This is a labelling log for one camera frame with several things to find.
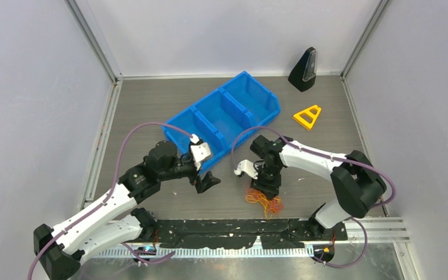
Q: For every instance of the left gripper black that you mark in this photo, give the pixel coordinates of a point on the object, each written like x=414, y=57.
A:
x=207, y=180

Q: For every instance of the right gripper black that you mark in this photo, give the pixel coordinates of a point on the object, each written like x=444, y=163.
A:
x=270, y=189

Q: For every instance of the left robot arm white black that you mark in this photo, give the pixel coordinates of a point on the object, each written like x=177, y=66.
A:
x=116, y=217

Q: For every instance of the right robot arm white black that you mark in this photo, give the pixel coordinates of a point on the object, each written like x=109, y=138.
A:
x=356, y=185

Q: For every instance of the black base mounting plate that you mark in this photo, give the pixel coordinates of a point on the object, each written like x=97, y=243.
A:
x=236, y=233

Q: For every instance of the yellow triangular plastic piece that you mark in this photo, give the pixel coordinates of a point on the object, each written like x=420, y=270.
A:
x=308, y=117

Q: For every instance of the blue three-compartment plastic bin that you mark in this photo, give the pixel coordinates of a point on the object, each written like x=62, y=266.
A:
x=223, y=118

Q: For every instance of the black wedge-shaped stand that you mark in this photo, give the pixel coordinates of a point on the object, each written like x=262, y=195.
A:
x=303, y=75

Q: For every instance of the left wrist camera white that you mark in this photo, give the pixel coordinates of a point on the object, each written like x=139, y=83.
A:
x=200, y=150

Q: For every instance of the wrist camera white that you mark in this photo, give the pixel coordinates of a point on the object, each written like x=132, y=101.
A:
x=200, y=150
x=246, y=167

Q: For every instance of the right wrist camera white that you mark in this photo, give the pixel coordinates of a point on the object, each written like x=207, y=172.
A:
x=246, y=167

